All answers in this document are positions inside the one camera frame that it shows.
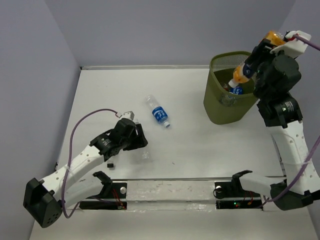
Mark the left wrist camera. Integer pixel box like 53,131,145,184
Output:
120,111,135,121

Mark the blue label bottle white cap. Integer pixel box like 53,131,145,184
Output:
229,85,244,95

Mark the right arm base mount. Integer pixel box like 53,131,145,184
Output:
212,170,263,210

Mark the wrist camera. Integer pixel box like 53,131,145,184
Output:
270,30,312,59
120,111,135,121

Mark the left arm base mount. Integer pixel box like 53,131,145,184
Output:
78,171,127,210

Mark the blue label bottle upper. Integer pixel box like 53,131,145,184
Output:
145,94,171,128

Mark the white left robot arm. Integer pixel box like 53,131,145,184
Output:
23,118,148,228

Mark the yellow label drink bottle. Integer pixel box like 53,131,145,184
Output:
228,30,286,88

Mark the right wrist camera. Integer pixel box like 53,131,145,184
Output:
270,30,312,59

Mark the clear crushed bottle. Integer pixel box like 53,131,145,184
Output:
135,120,151,161

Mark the green plastic waste bin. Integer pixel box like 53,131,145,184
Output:
203,51,258,125

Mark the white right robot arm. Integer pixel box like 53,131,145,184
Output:
229,31,320,211

